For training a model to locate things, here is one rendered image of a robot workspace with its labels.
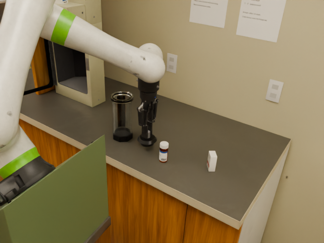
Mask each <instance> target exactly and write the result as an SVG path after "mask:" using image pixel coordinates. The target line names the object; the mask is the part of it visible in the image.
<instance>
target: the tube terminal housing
mask: <svg viewBox="0 0 324 243"><path fill-rule="evenodd" d="M68 2H73V3H78V4H83V5H85V14H86V22H88V23H90V24H91V25H93V26H94V27H96V28H98V29H99V30H101V31H102V12H101V0H68ZM52 44H53V42H52ZM53 47H54V46H53ZM53 52H54V49H53ZM85 58H88V59H89V71H88V70H86V75H87V88H88V94H84V93H81V92H79V91H76V90H74V89H71V88H68V87H66V86H63V85H61V84H59V83H58V80H57V85H55V89H56V93H58V94H61V95H63V96H66V97H68V98H71V99H73V100H76V101H78V102H80V103H83V104H85V105H88V106H90V107H94V106H96V105H99V104H101V103H103V102H105V101H106V98H105V76H104V61H103V60H102V59H99V58H97V57H94V56H91V55H89V54H85ZM54 59H55V57H54ZM54 62H55V61H54ZM55 67H56V65H55ZM55 70H56V69H55ZM56 75H57V72H56ZM56 78H57V76H56Z"/></svg>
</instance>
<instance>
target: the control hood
mask: <svg viewBox="0 0 324 243"><path fill-rule="evenodd" d="M55 4H56V3H55ZM56 5H58V6H60V7H62V8H64V9H66V10H67V11H69V12H71V13H73V14H75V15H76V16H78V17H80V18H81V19H83V20H85V21H86V14H85V5H83V4H78V3H73V2H68V3H65V4H56Z"/></svg>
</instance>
